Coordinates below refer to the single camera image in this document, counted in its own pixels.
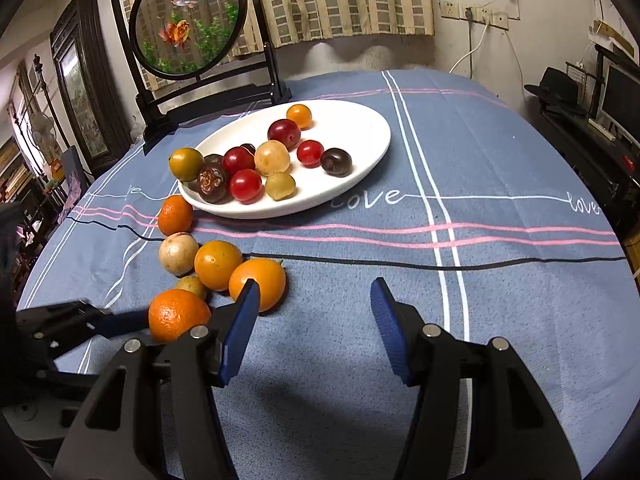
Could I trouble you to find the pale beige fruit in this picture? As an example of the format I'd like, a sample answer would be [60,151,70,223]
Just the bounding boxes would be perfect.
[158,232,200,278]

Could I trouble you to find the blue striped tablecloth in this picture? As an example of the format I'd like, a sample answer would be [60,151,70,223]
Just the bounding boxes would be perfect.
[16,69,629,480]

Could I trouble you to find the small red tomato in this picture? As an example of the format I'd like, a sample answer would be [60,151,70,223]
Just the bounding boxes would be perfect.
[296,140,324,168]

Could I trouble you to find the large red plum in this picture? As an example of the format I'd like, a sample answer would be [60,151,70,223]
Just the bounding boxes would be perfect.
[222,146,255,177]

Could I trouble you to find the dark mangosteen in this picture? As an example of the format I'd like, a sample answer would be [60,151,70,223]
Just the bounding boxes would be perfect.
[204,154,224,164]

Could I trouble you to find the smooth orange fruit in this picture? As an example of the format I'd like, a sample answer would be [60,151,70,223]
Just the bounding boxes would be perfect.
[194,240,243,292]

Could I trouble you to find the black thin cable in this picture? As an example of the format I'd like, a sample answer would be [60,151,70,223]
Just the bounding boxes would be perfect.
[67,216,627,272]

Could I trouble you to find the small dark plum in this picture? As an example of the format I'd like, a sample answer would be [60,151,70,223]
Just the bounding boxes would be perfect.
[242,143,256,155]

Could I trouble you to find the rough orange tangerine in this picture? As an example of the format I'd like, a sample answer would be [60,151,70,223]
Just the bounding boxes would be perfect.
[157,195,193,236]

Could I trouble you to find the dark purple plum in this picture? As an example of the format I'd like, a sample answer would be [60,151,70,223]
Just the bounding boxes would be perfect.
[320,148,352,177]

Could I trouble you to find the white wall power strip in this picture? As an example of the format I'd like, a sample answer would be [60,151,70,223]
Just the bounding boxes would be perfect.
[438,0,510,30]

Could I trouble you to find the pale yellow potato-like fruit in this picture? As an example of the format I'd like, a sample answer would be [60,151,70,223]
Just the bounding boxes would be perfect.
[254,140,291,177]

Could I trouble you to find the round fish screen ornament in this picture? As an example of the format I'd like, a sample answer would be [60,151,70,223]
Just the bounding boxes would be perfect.
[111,0,291,153]

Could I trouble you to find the large orange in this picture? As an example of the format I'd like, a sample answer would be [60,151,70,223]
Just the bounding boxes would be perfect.
[148,289,212,342]

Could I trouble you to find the small orange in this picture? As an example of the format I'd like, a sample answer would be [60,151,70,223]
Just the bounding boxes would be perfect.
[228,258,286,313]

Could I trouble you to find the dark red plum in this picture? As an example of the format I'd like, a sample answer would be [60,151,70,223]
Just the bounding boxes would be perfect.
[268,118,302,151]

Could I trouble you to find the small orange fruit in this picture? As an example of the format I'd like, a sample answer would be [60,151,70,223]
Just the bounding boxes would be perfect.
[286,103,314,130]

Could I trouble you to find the small yellow lime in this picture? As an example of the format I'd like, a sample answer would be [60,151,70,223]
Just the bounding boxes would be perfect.
[175,274,208,300]

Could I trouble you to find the white oval plate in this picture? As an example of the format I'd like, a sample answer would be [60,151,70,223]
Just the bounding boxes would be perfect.
[179,100,392,220]

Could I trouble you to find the computer monitor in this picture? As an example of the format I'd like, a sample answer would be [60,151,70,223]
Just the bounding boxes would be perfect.
[600,64,640,145]

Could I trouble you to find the dark framed picture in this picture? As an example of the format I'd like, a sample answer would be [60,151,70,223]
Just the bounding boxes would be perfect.
[50,0,131,177]

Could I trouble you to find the small yellow green fruit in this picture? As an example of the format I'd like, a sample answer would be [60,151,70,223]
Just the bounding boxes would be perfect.
[265,172,296,200]

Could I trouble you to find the white power cord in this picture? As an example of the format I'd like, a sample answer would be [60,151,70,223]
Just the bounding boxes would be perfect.
[448,16,492,75]

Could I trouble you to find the black hat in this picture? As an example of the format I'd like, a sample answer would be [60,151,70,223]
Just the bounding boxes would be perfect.
[524,67,582,113]

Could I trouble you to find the yellow green persimmon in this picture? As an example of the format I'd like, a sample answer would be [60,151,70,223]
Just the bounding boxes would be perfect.
[168,148,204,182]

